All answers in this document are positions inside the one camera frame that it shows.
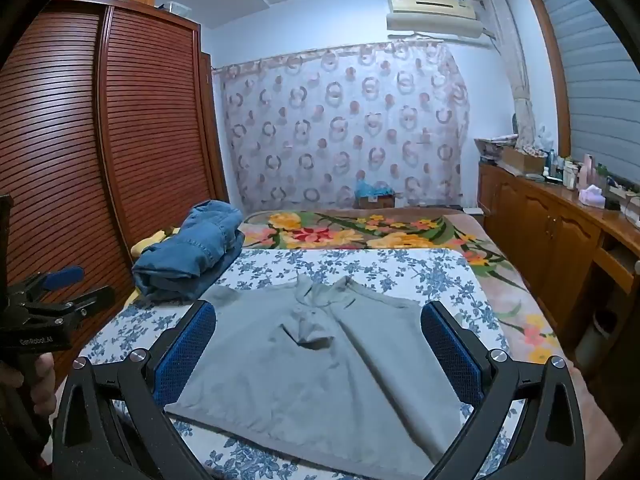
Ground grey pants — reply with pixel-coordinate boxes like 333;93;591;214
165;274;463;479

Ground yellow red flowered blanket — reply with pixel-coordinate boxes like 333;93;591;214
240;207;562;367

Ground blue floral bed sheet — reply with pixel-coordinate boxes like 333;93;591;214
79;247;519;480

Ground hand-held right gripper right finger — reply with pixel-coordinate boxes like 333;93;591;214
421;301;587;480

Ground grey trash bin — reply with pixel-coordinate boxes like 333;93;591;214
574;309;619;370

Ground patterned storage box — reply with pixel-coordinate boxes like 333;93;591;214
474;133;521;162

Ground folded blue jeans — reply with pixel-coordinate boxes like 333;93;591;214
131;200;247;304

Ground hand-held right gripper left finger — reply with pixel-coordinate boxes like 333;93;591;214
52;299;217;480

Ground person's left hand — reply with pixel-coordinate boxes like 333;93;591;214
0;352;59;417

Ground white air conditioner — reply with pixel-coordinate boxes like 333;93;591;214
386;0;497;42

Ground yellow cloth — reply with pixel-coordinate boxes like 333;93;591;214
130;229;180;261

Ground wooden sideboard cabinet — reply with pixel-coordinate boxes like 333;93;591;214
477;159;640;361

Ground ring patterned sheer curtain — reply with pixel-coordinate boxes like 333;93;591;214
212;40;472;211

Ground tied beige curtain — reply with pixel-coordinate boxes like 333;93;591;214
481;0;540;150

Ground open cardboard box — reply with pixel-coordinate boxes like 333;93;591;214
501;146;547;176

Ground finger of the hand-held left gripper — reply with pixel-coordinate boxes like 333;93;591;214
27;285;116;320
10;266;85;297

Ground row of toiletry bottles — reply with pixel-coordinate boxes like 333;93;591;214
546;148;615;192

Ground blue plastic bag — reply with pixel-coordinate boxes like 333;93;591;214
354;179;396;199

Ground pink tissue box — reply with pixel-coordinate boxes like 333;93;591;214
579;185;607;209

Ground grey window blind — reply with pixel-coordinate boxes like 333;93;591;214
541;0;640;183

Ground brown slatted wardrobe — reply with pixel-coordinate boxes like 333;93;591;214
0;0;230;386

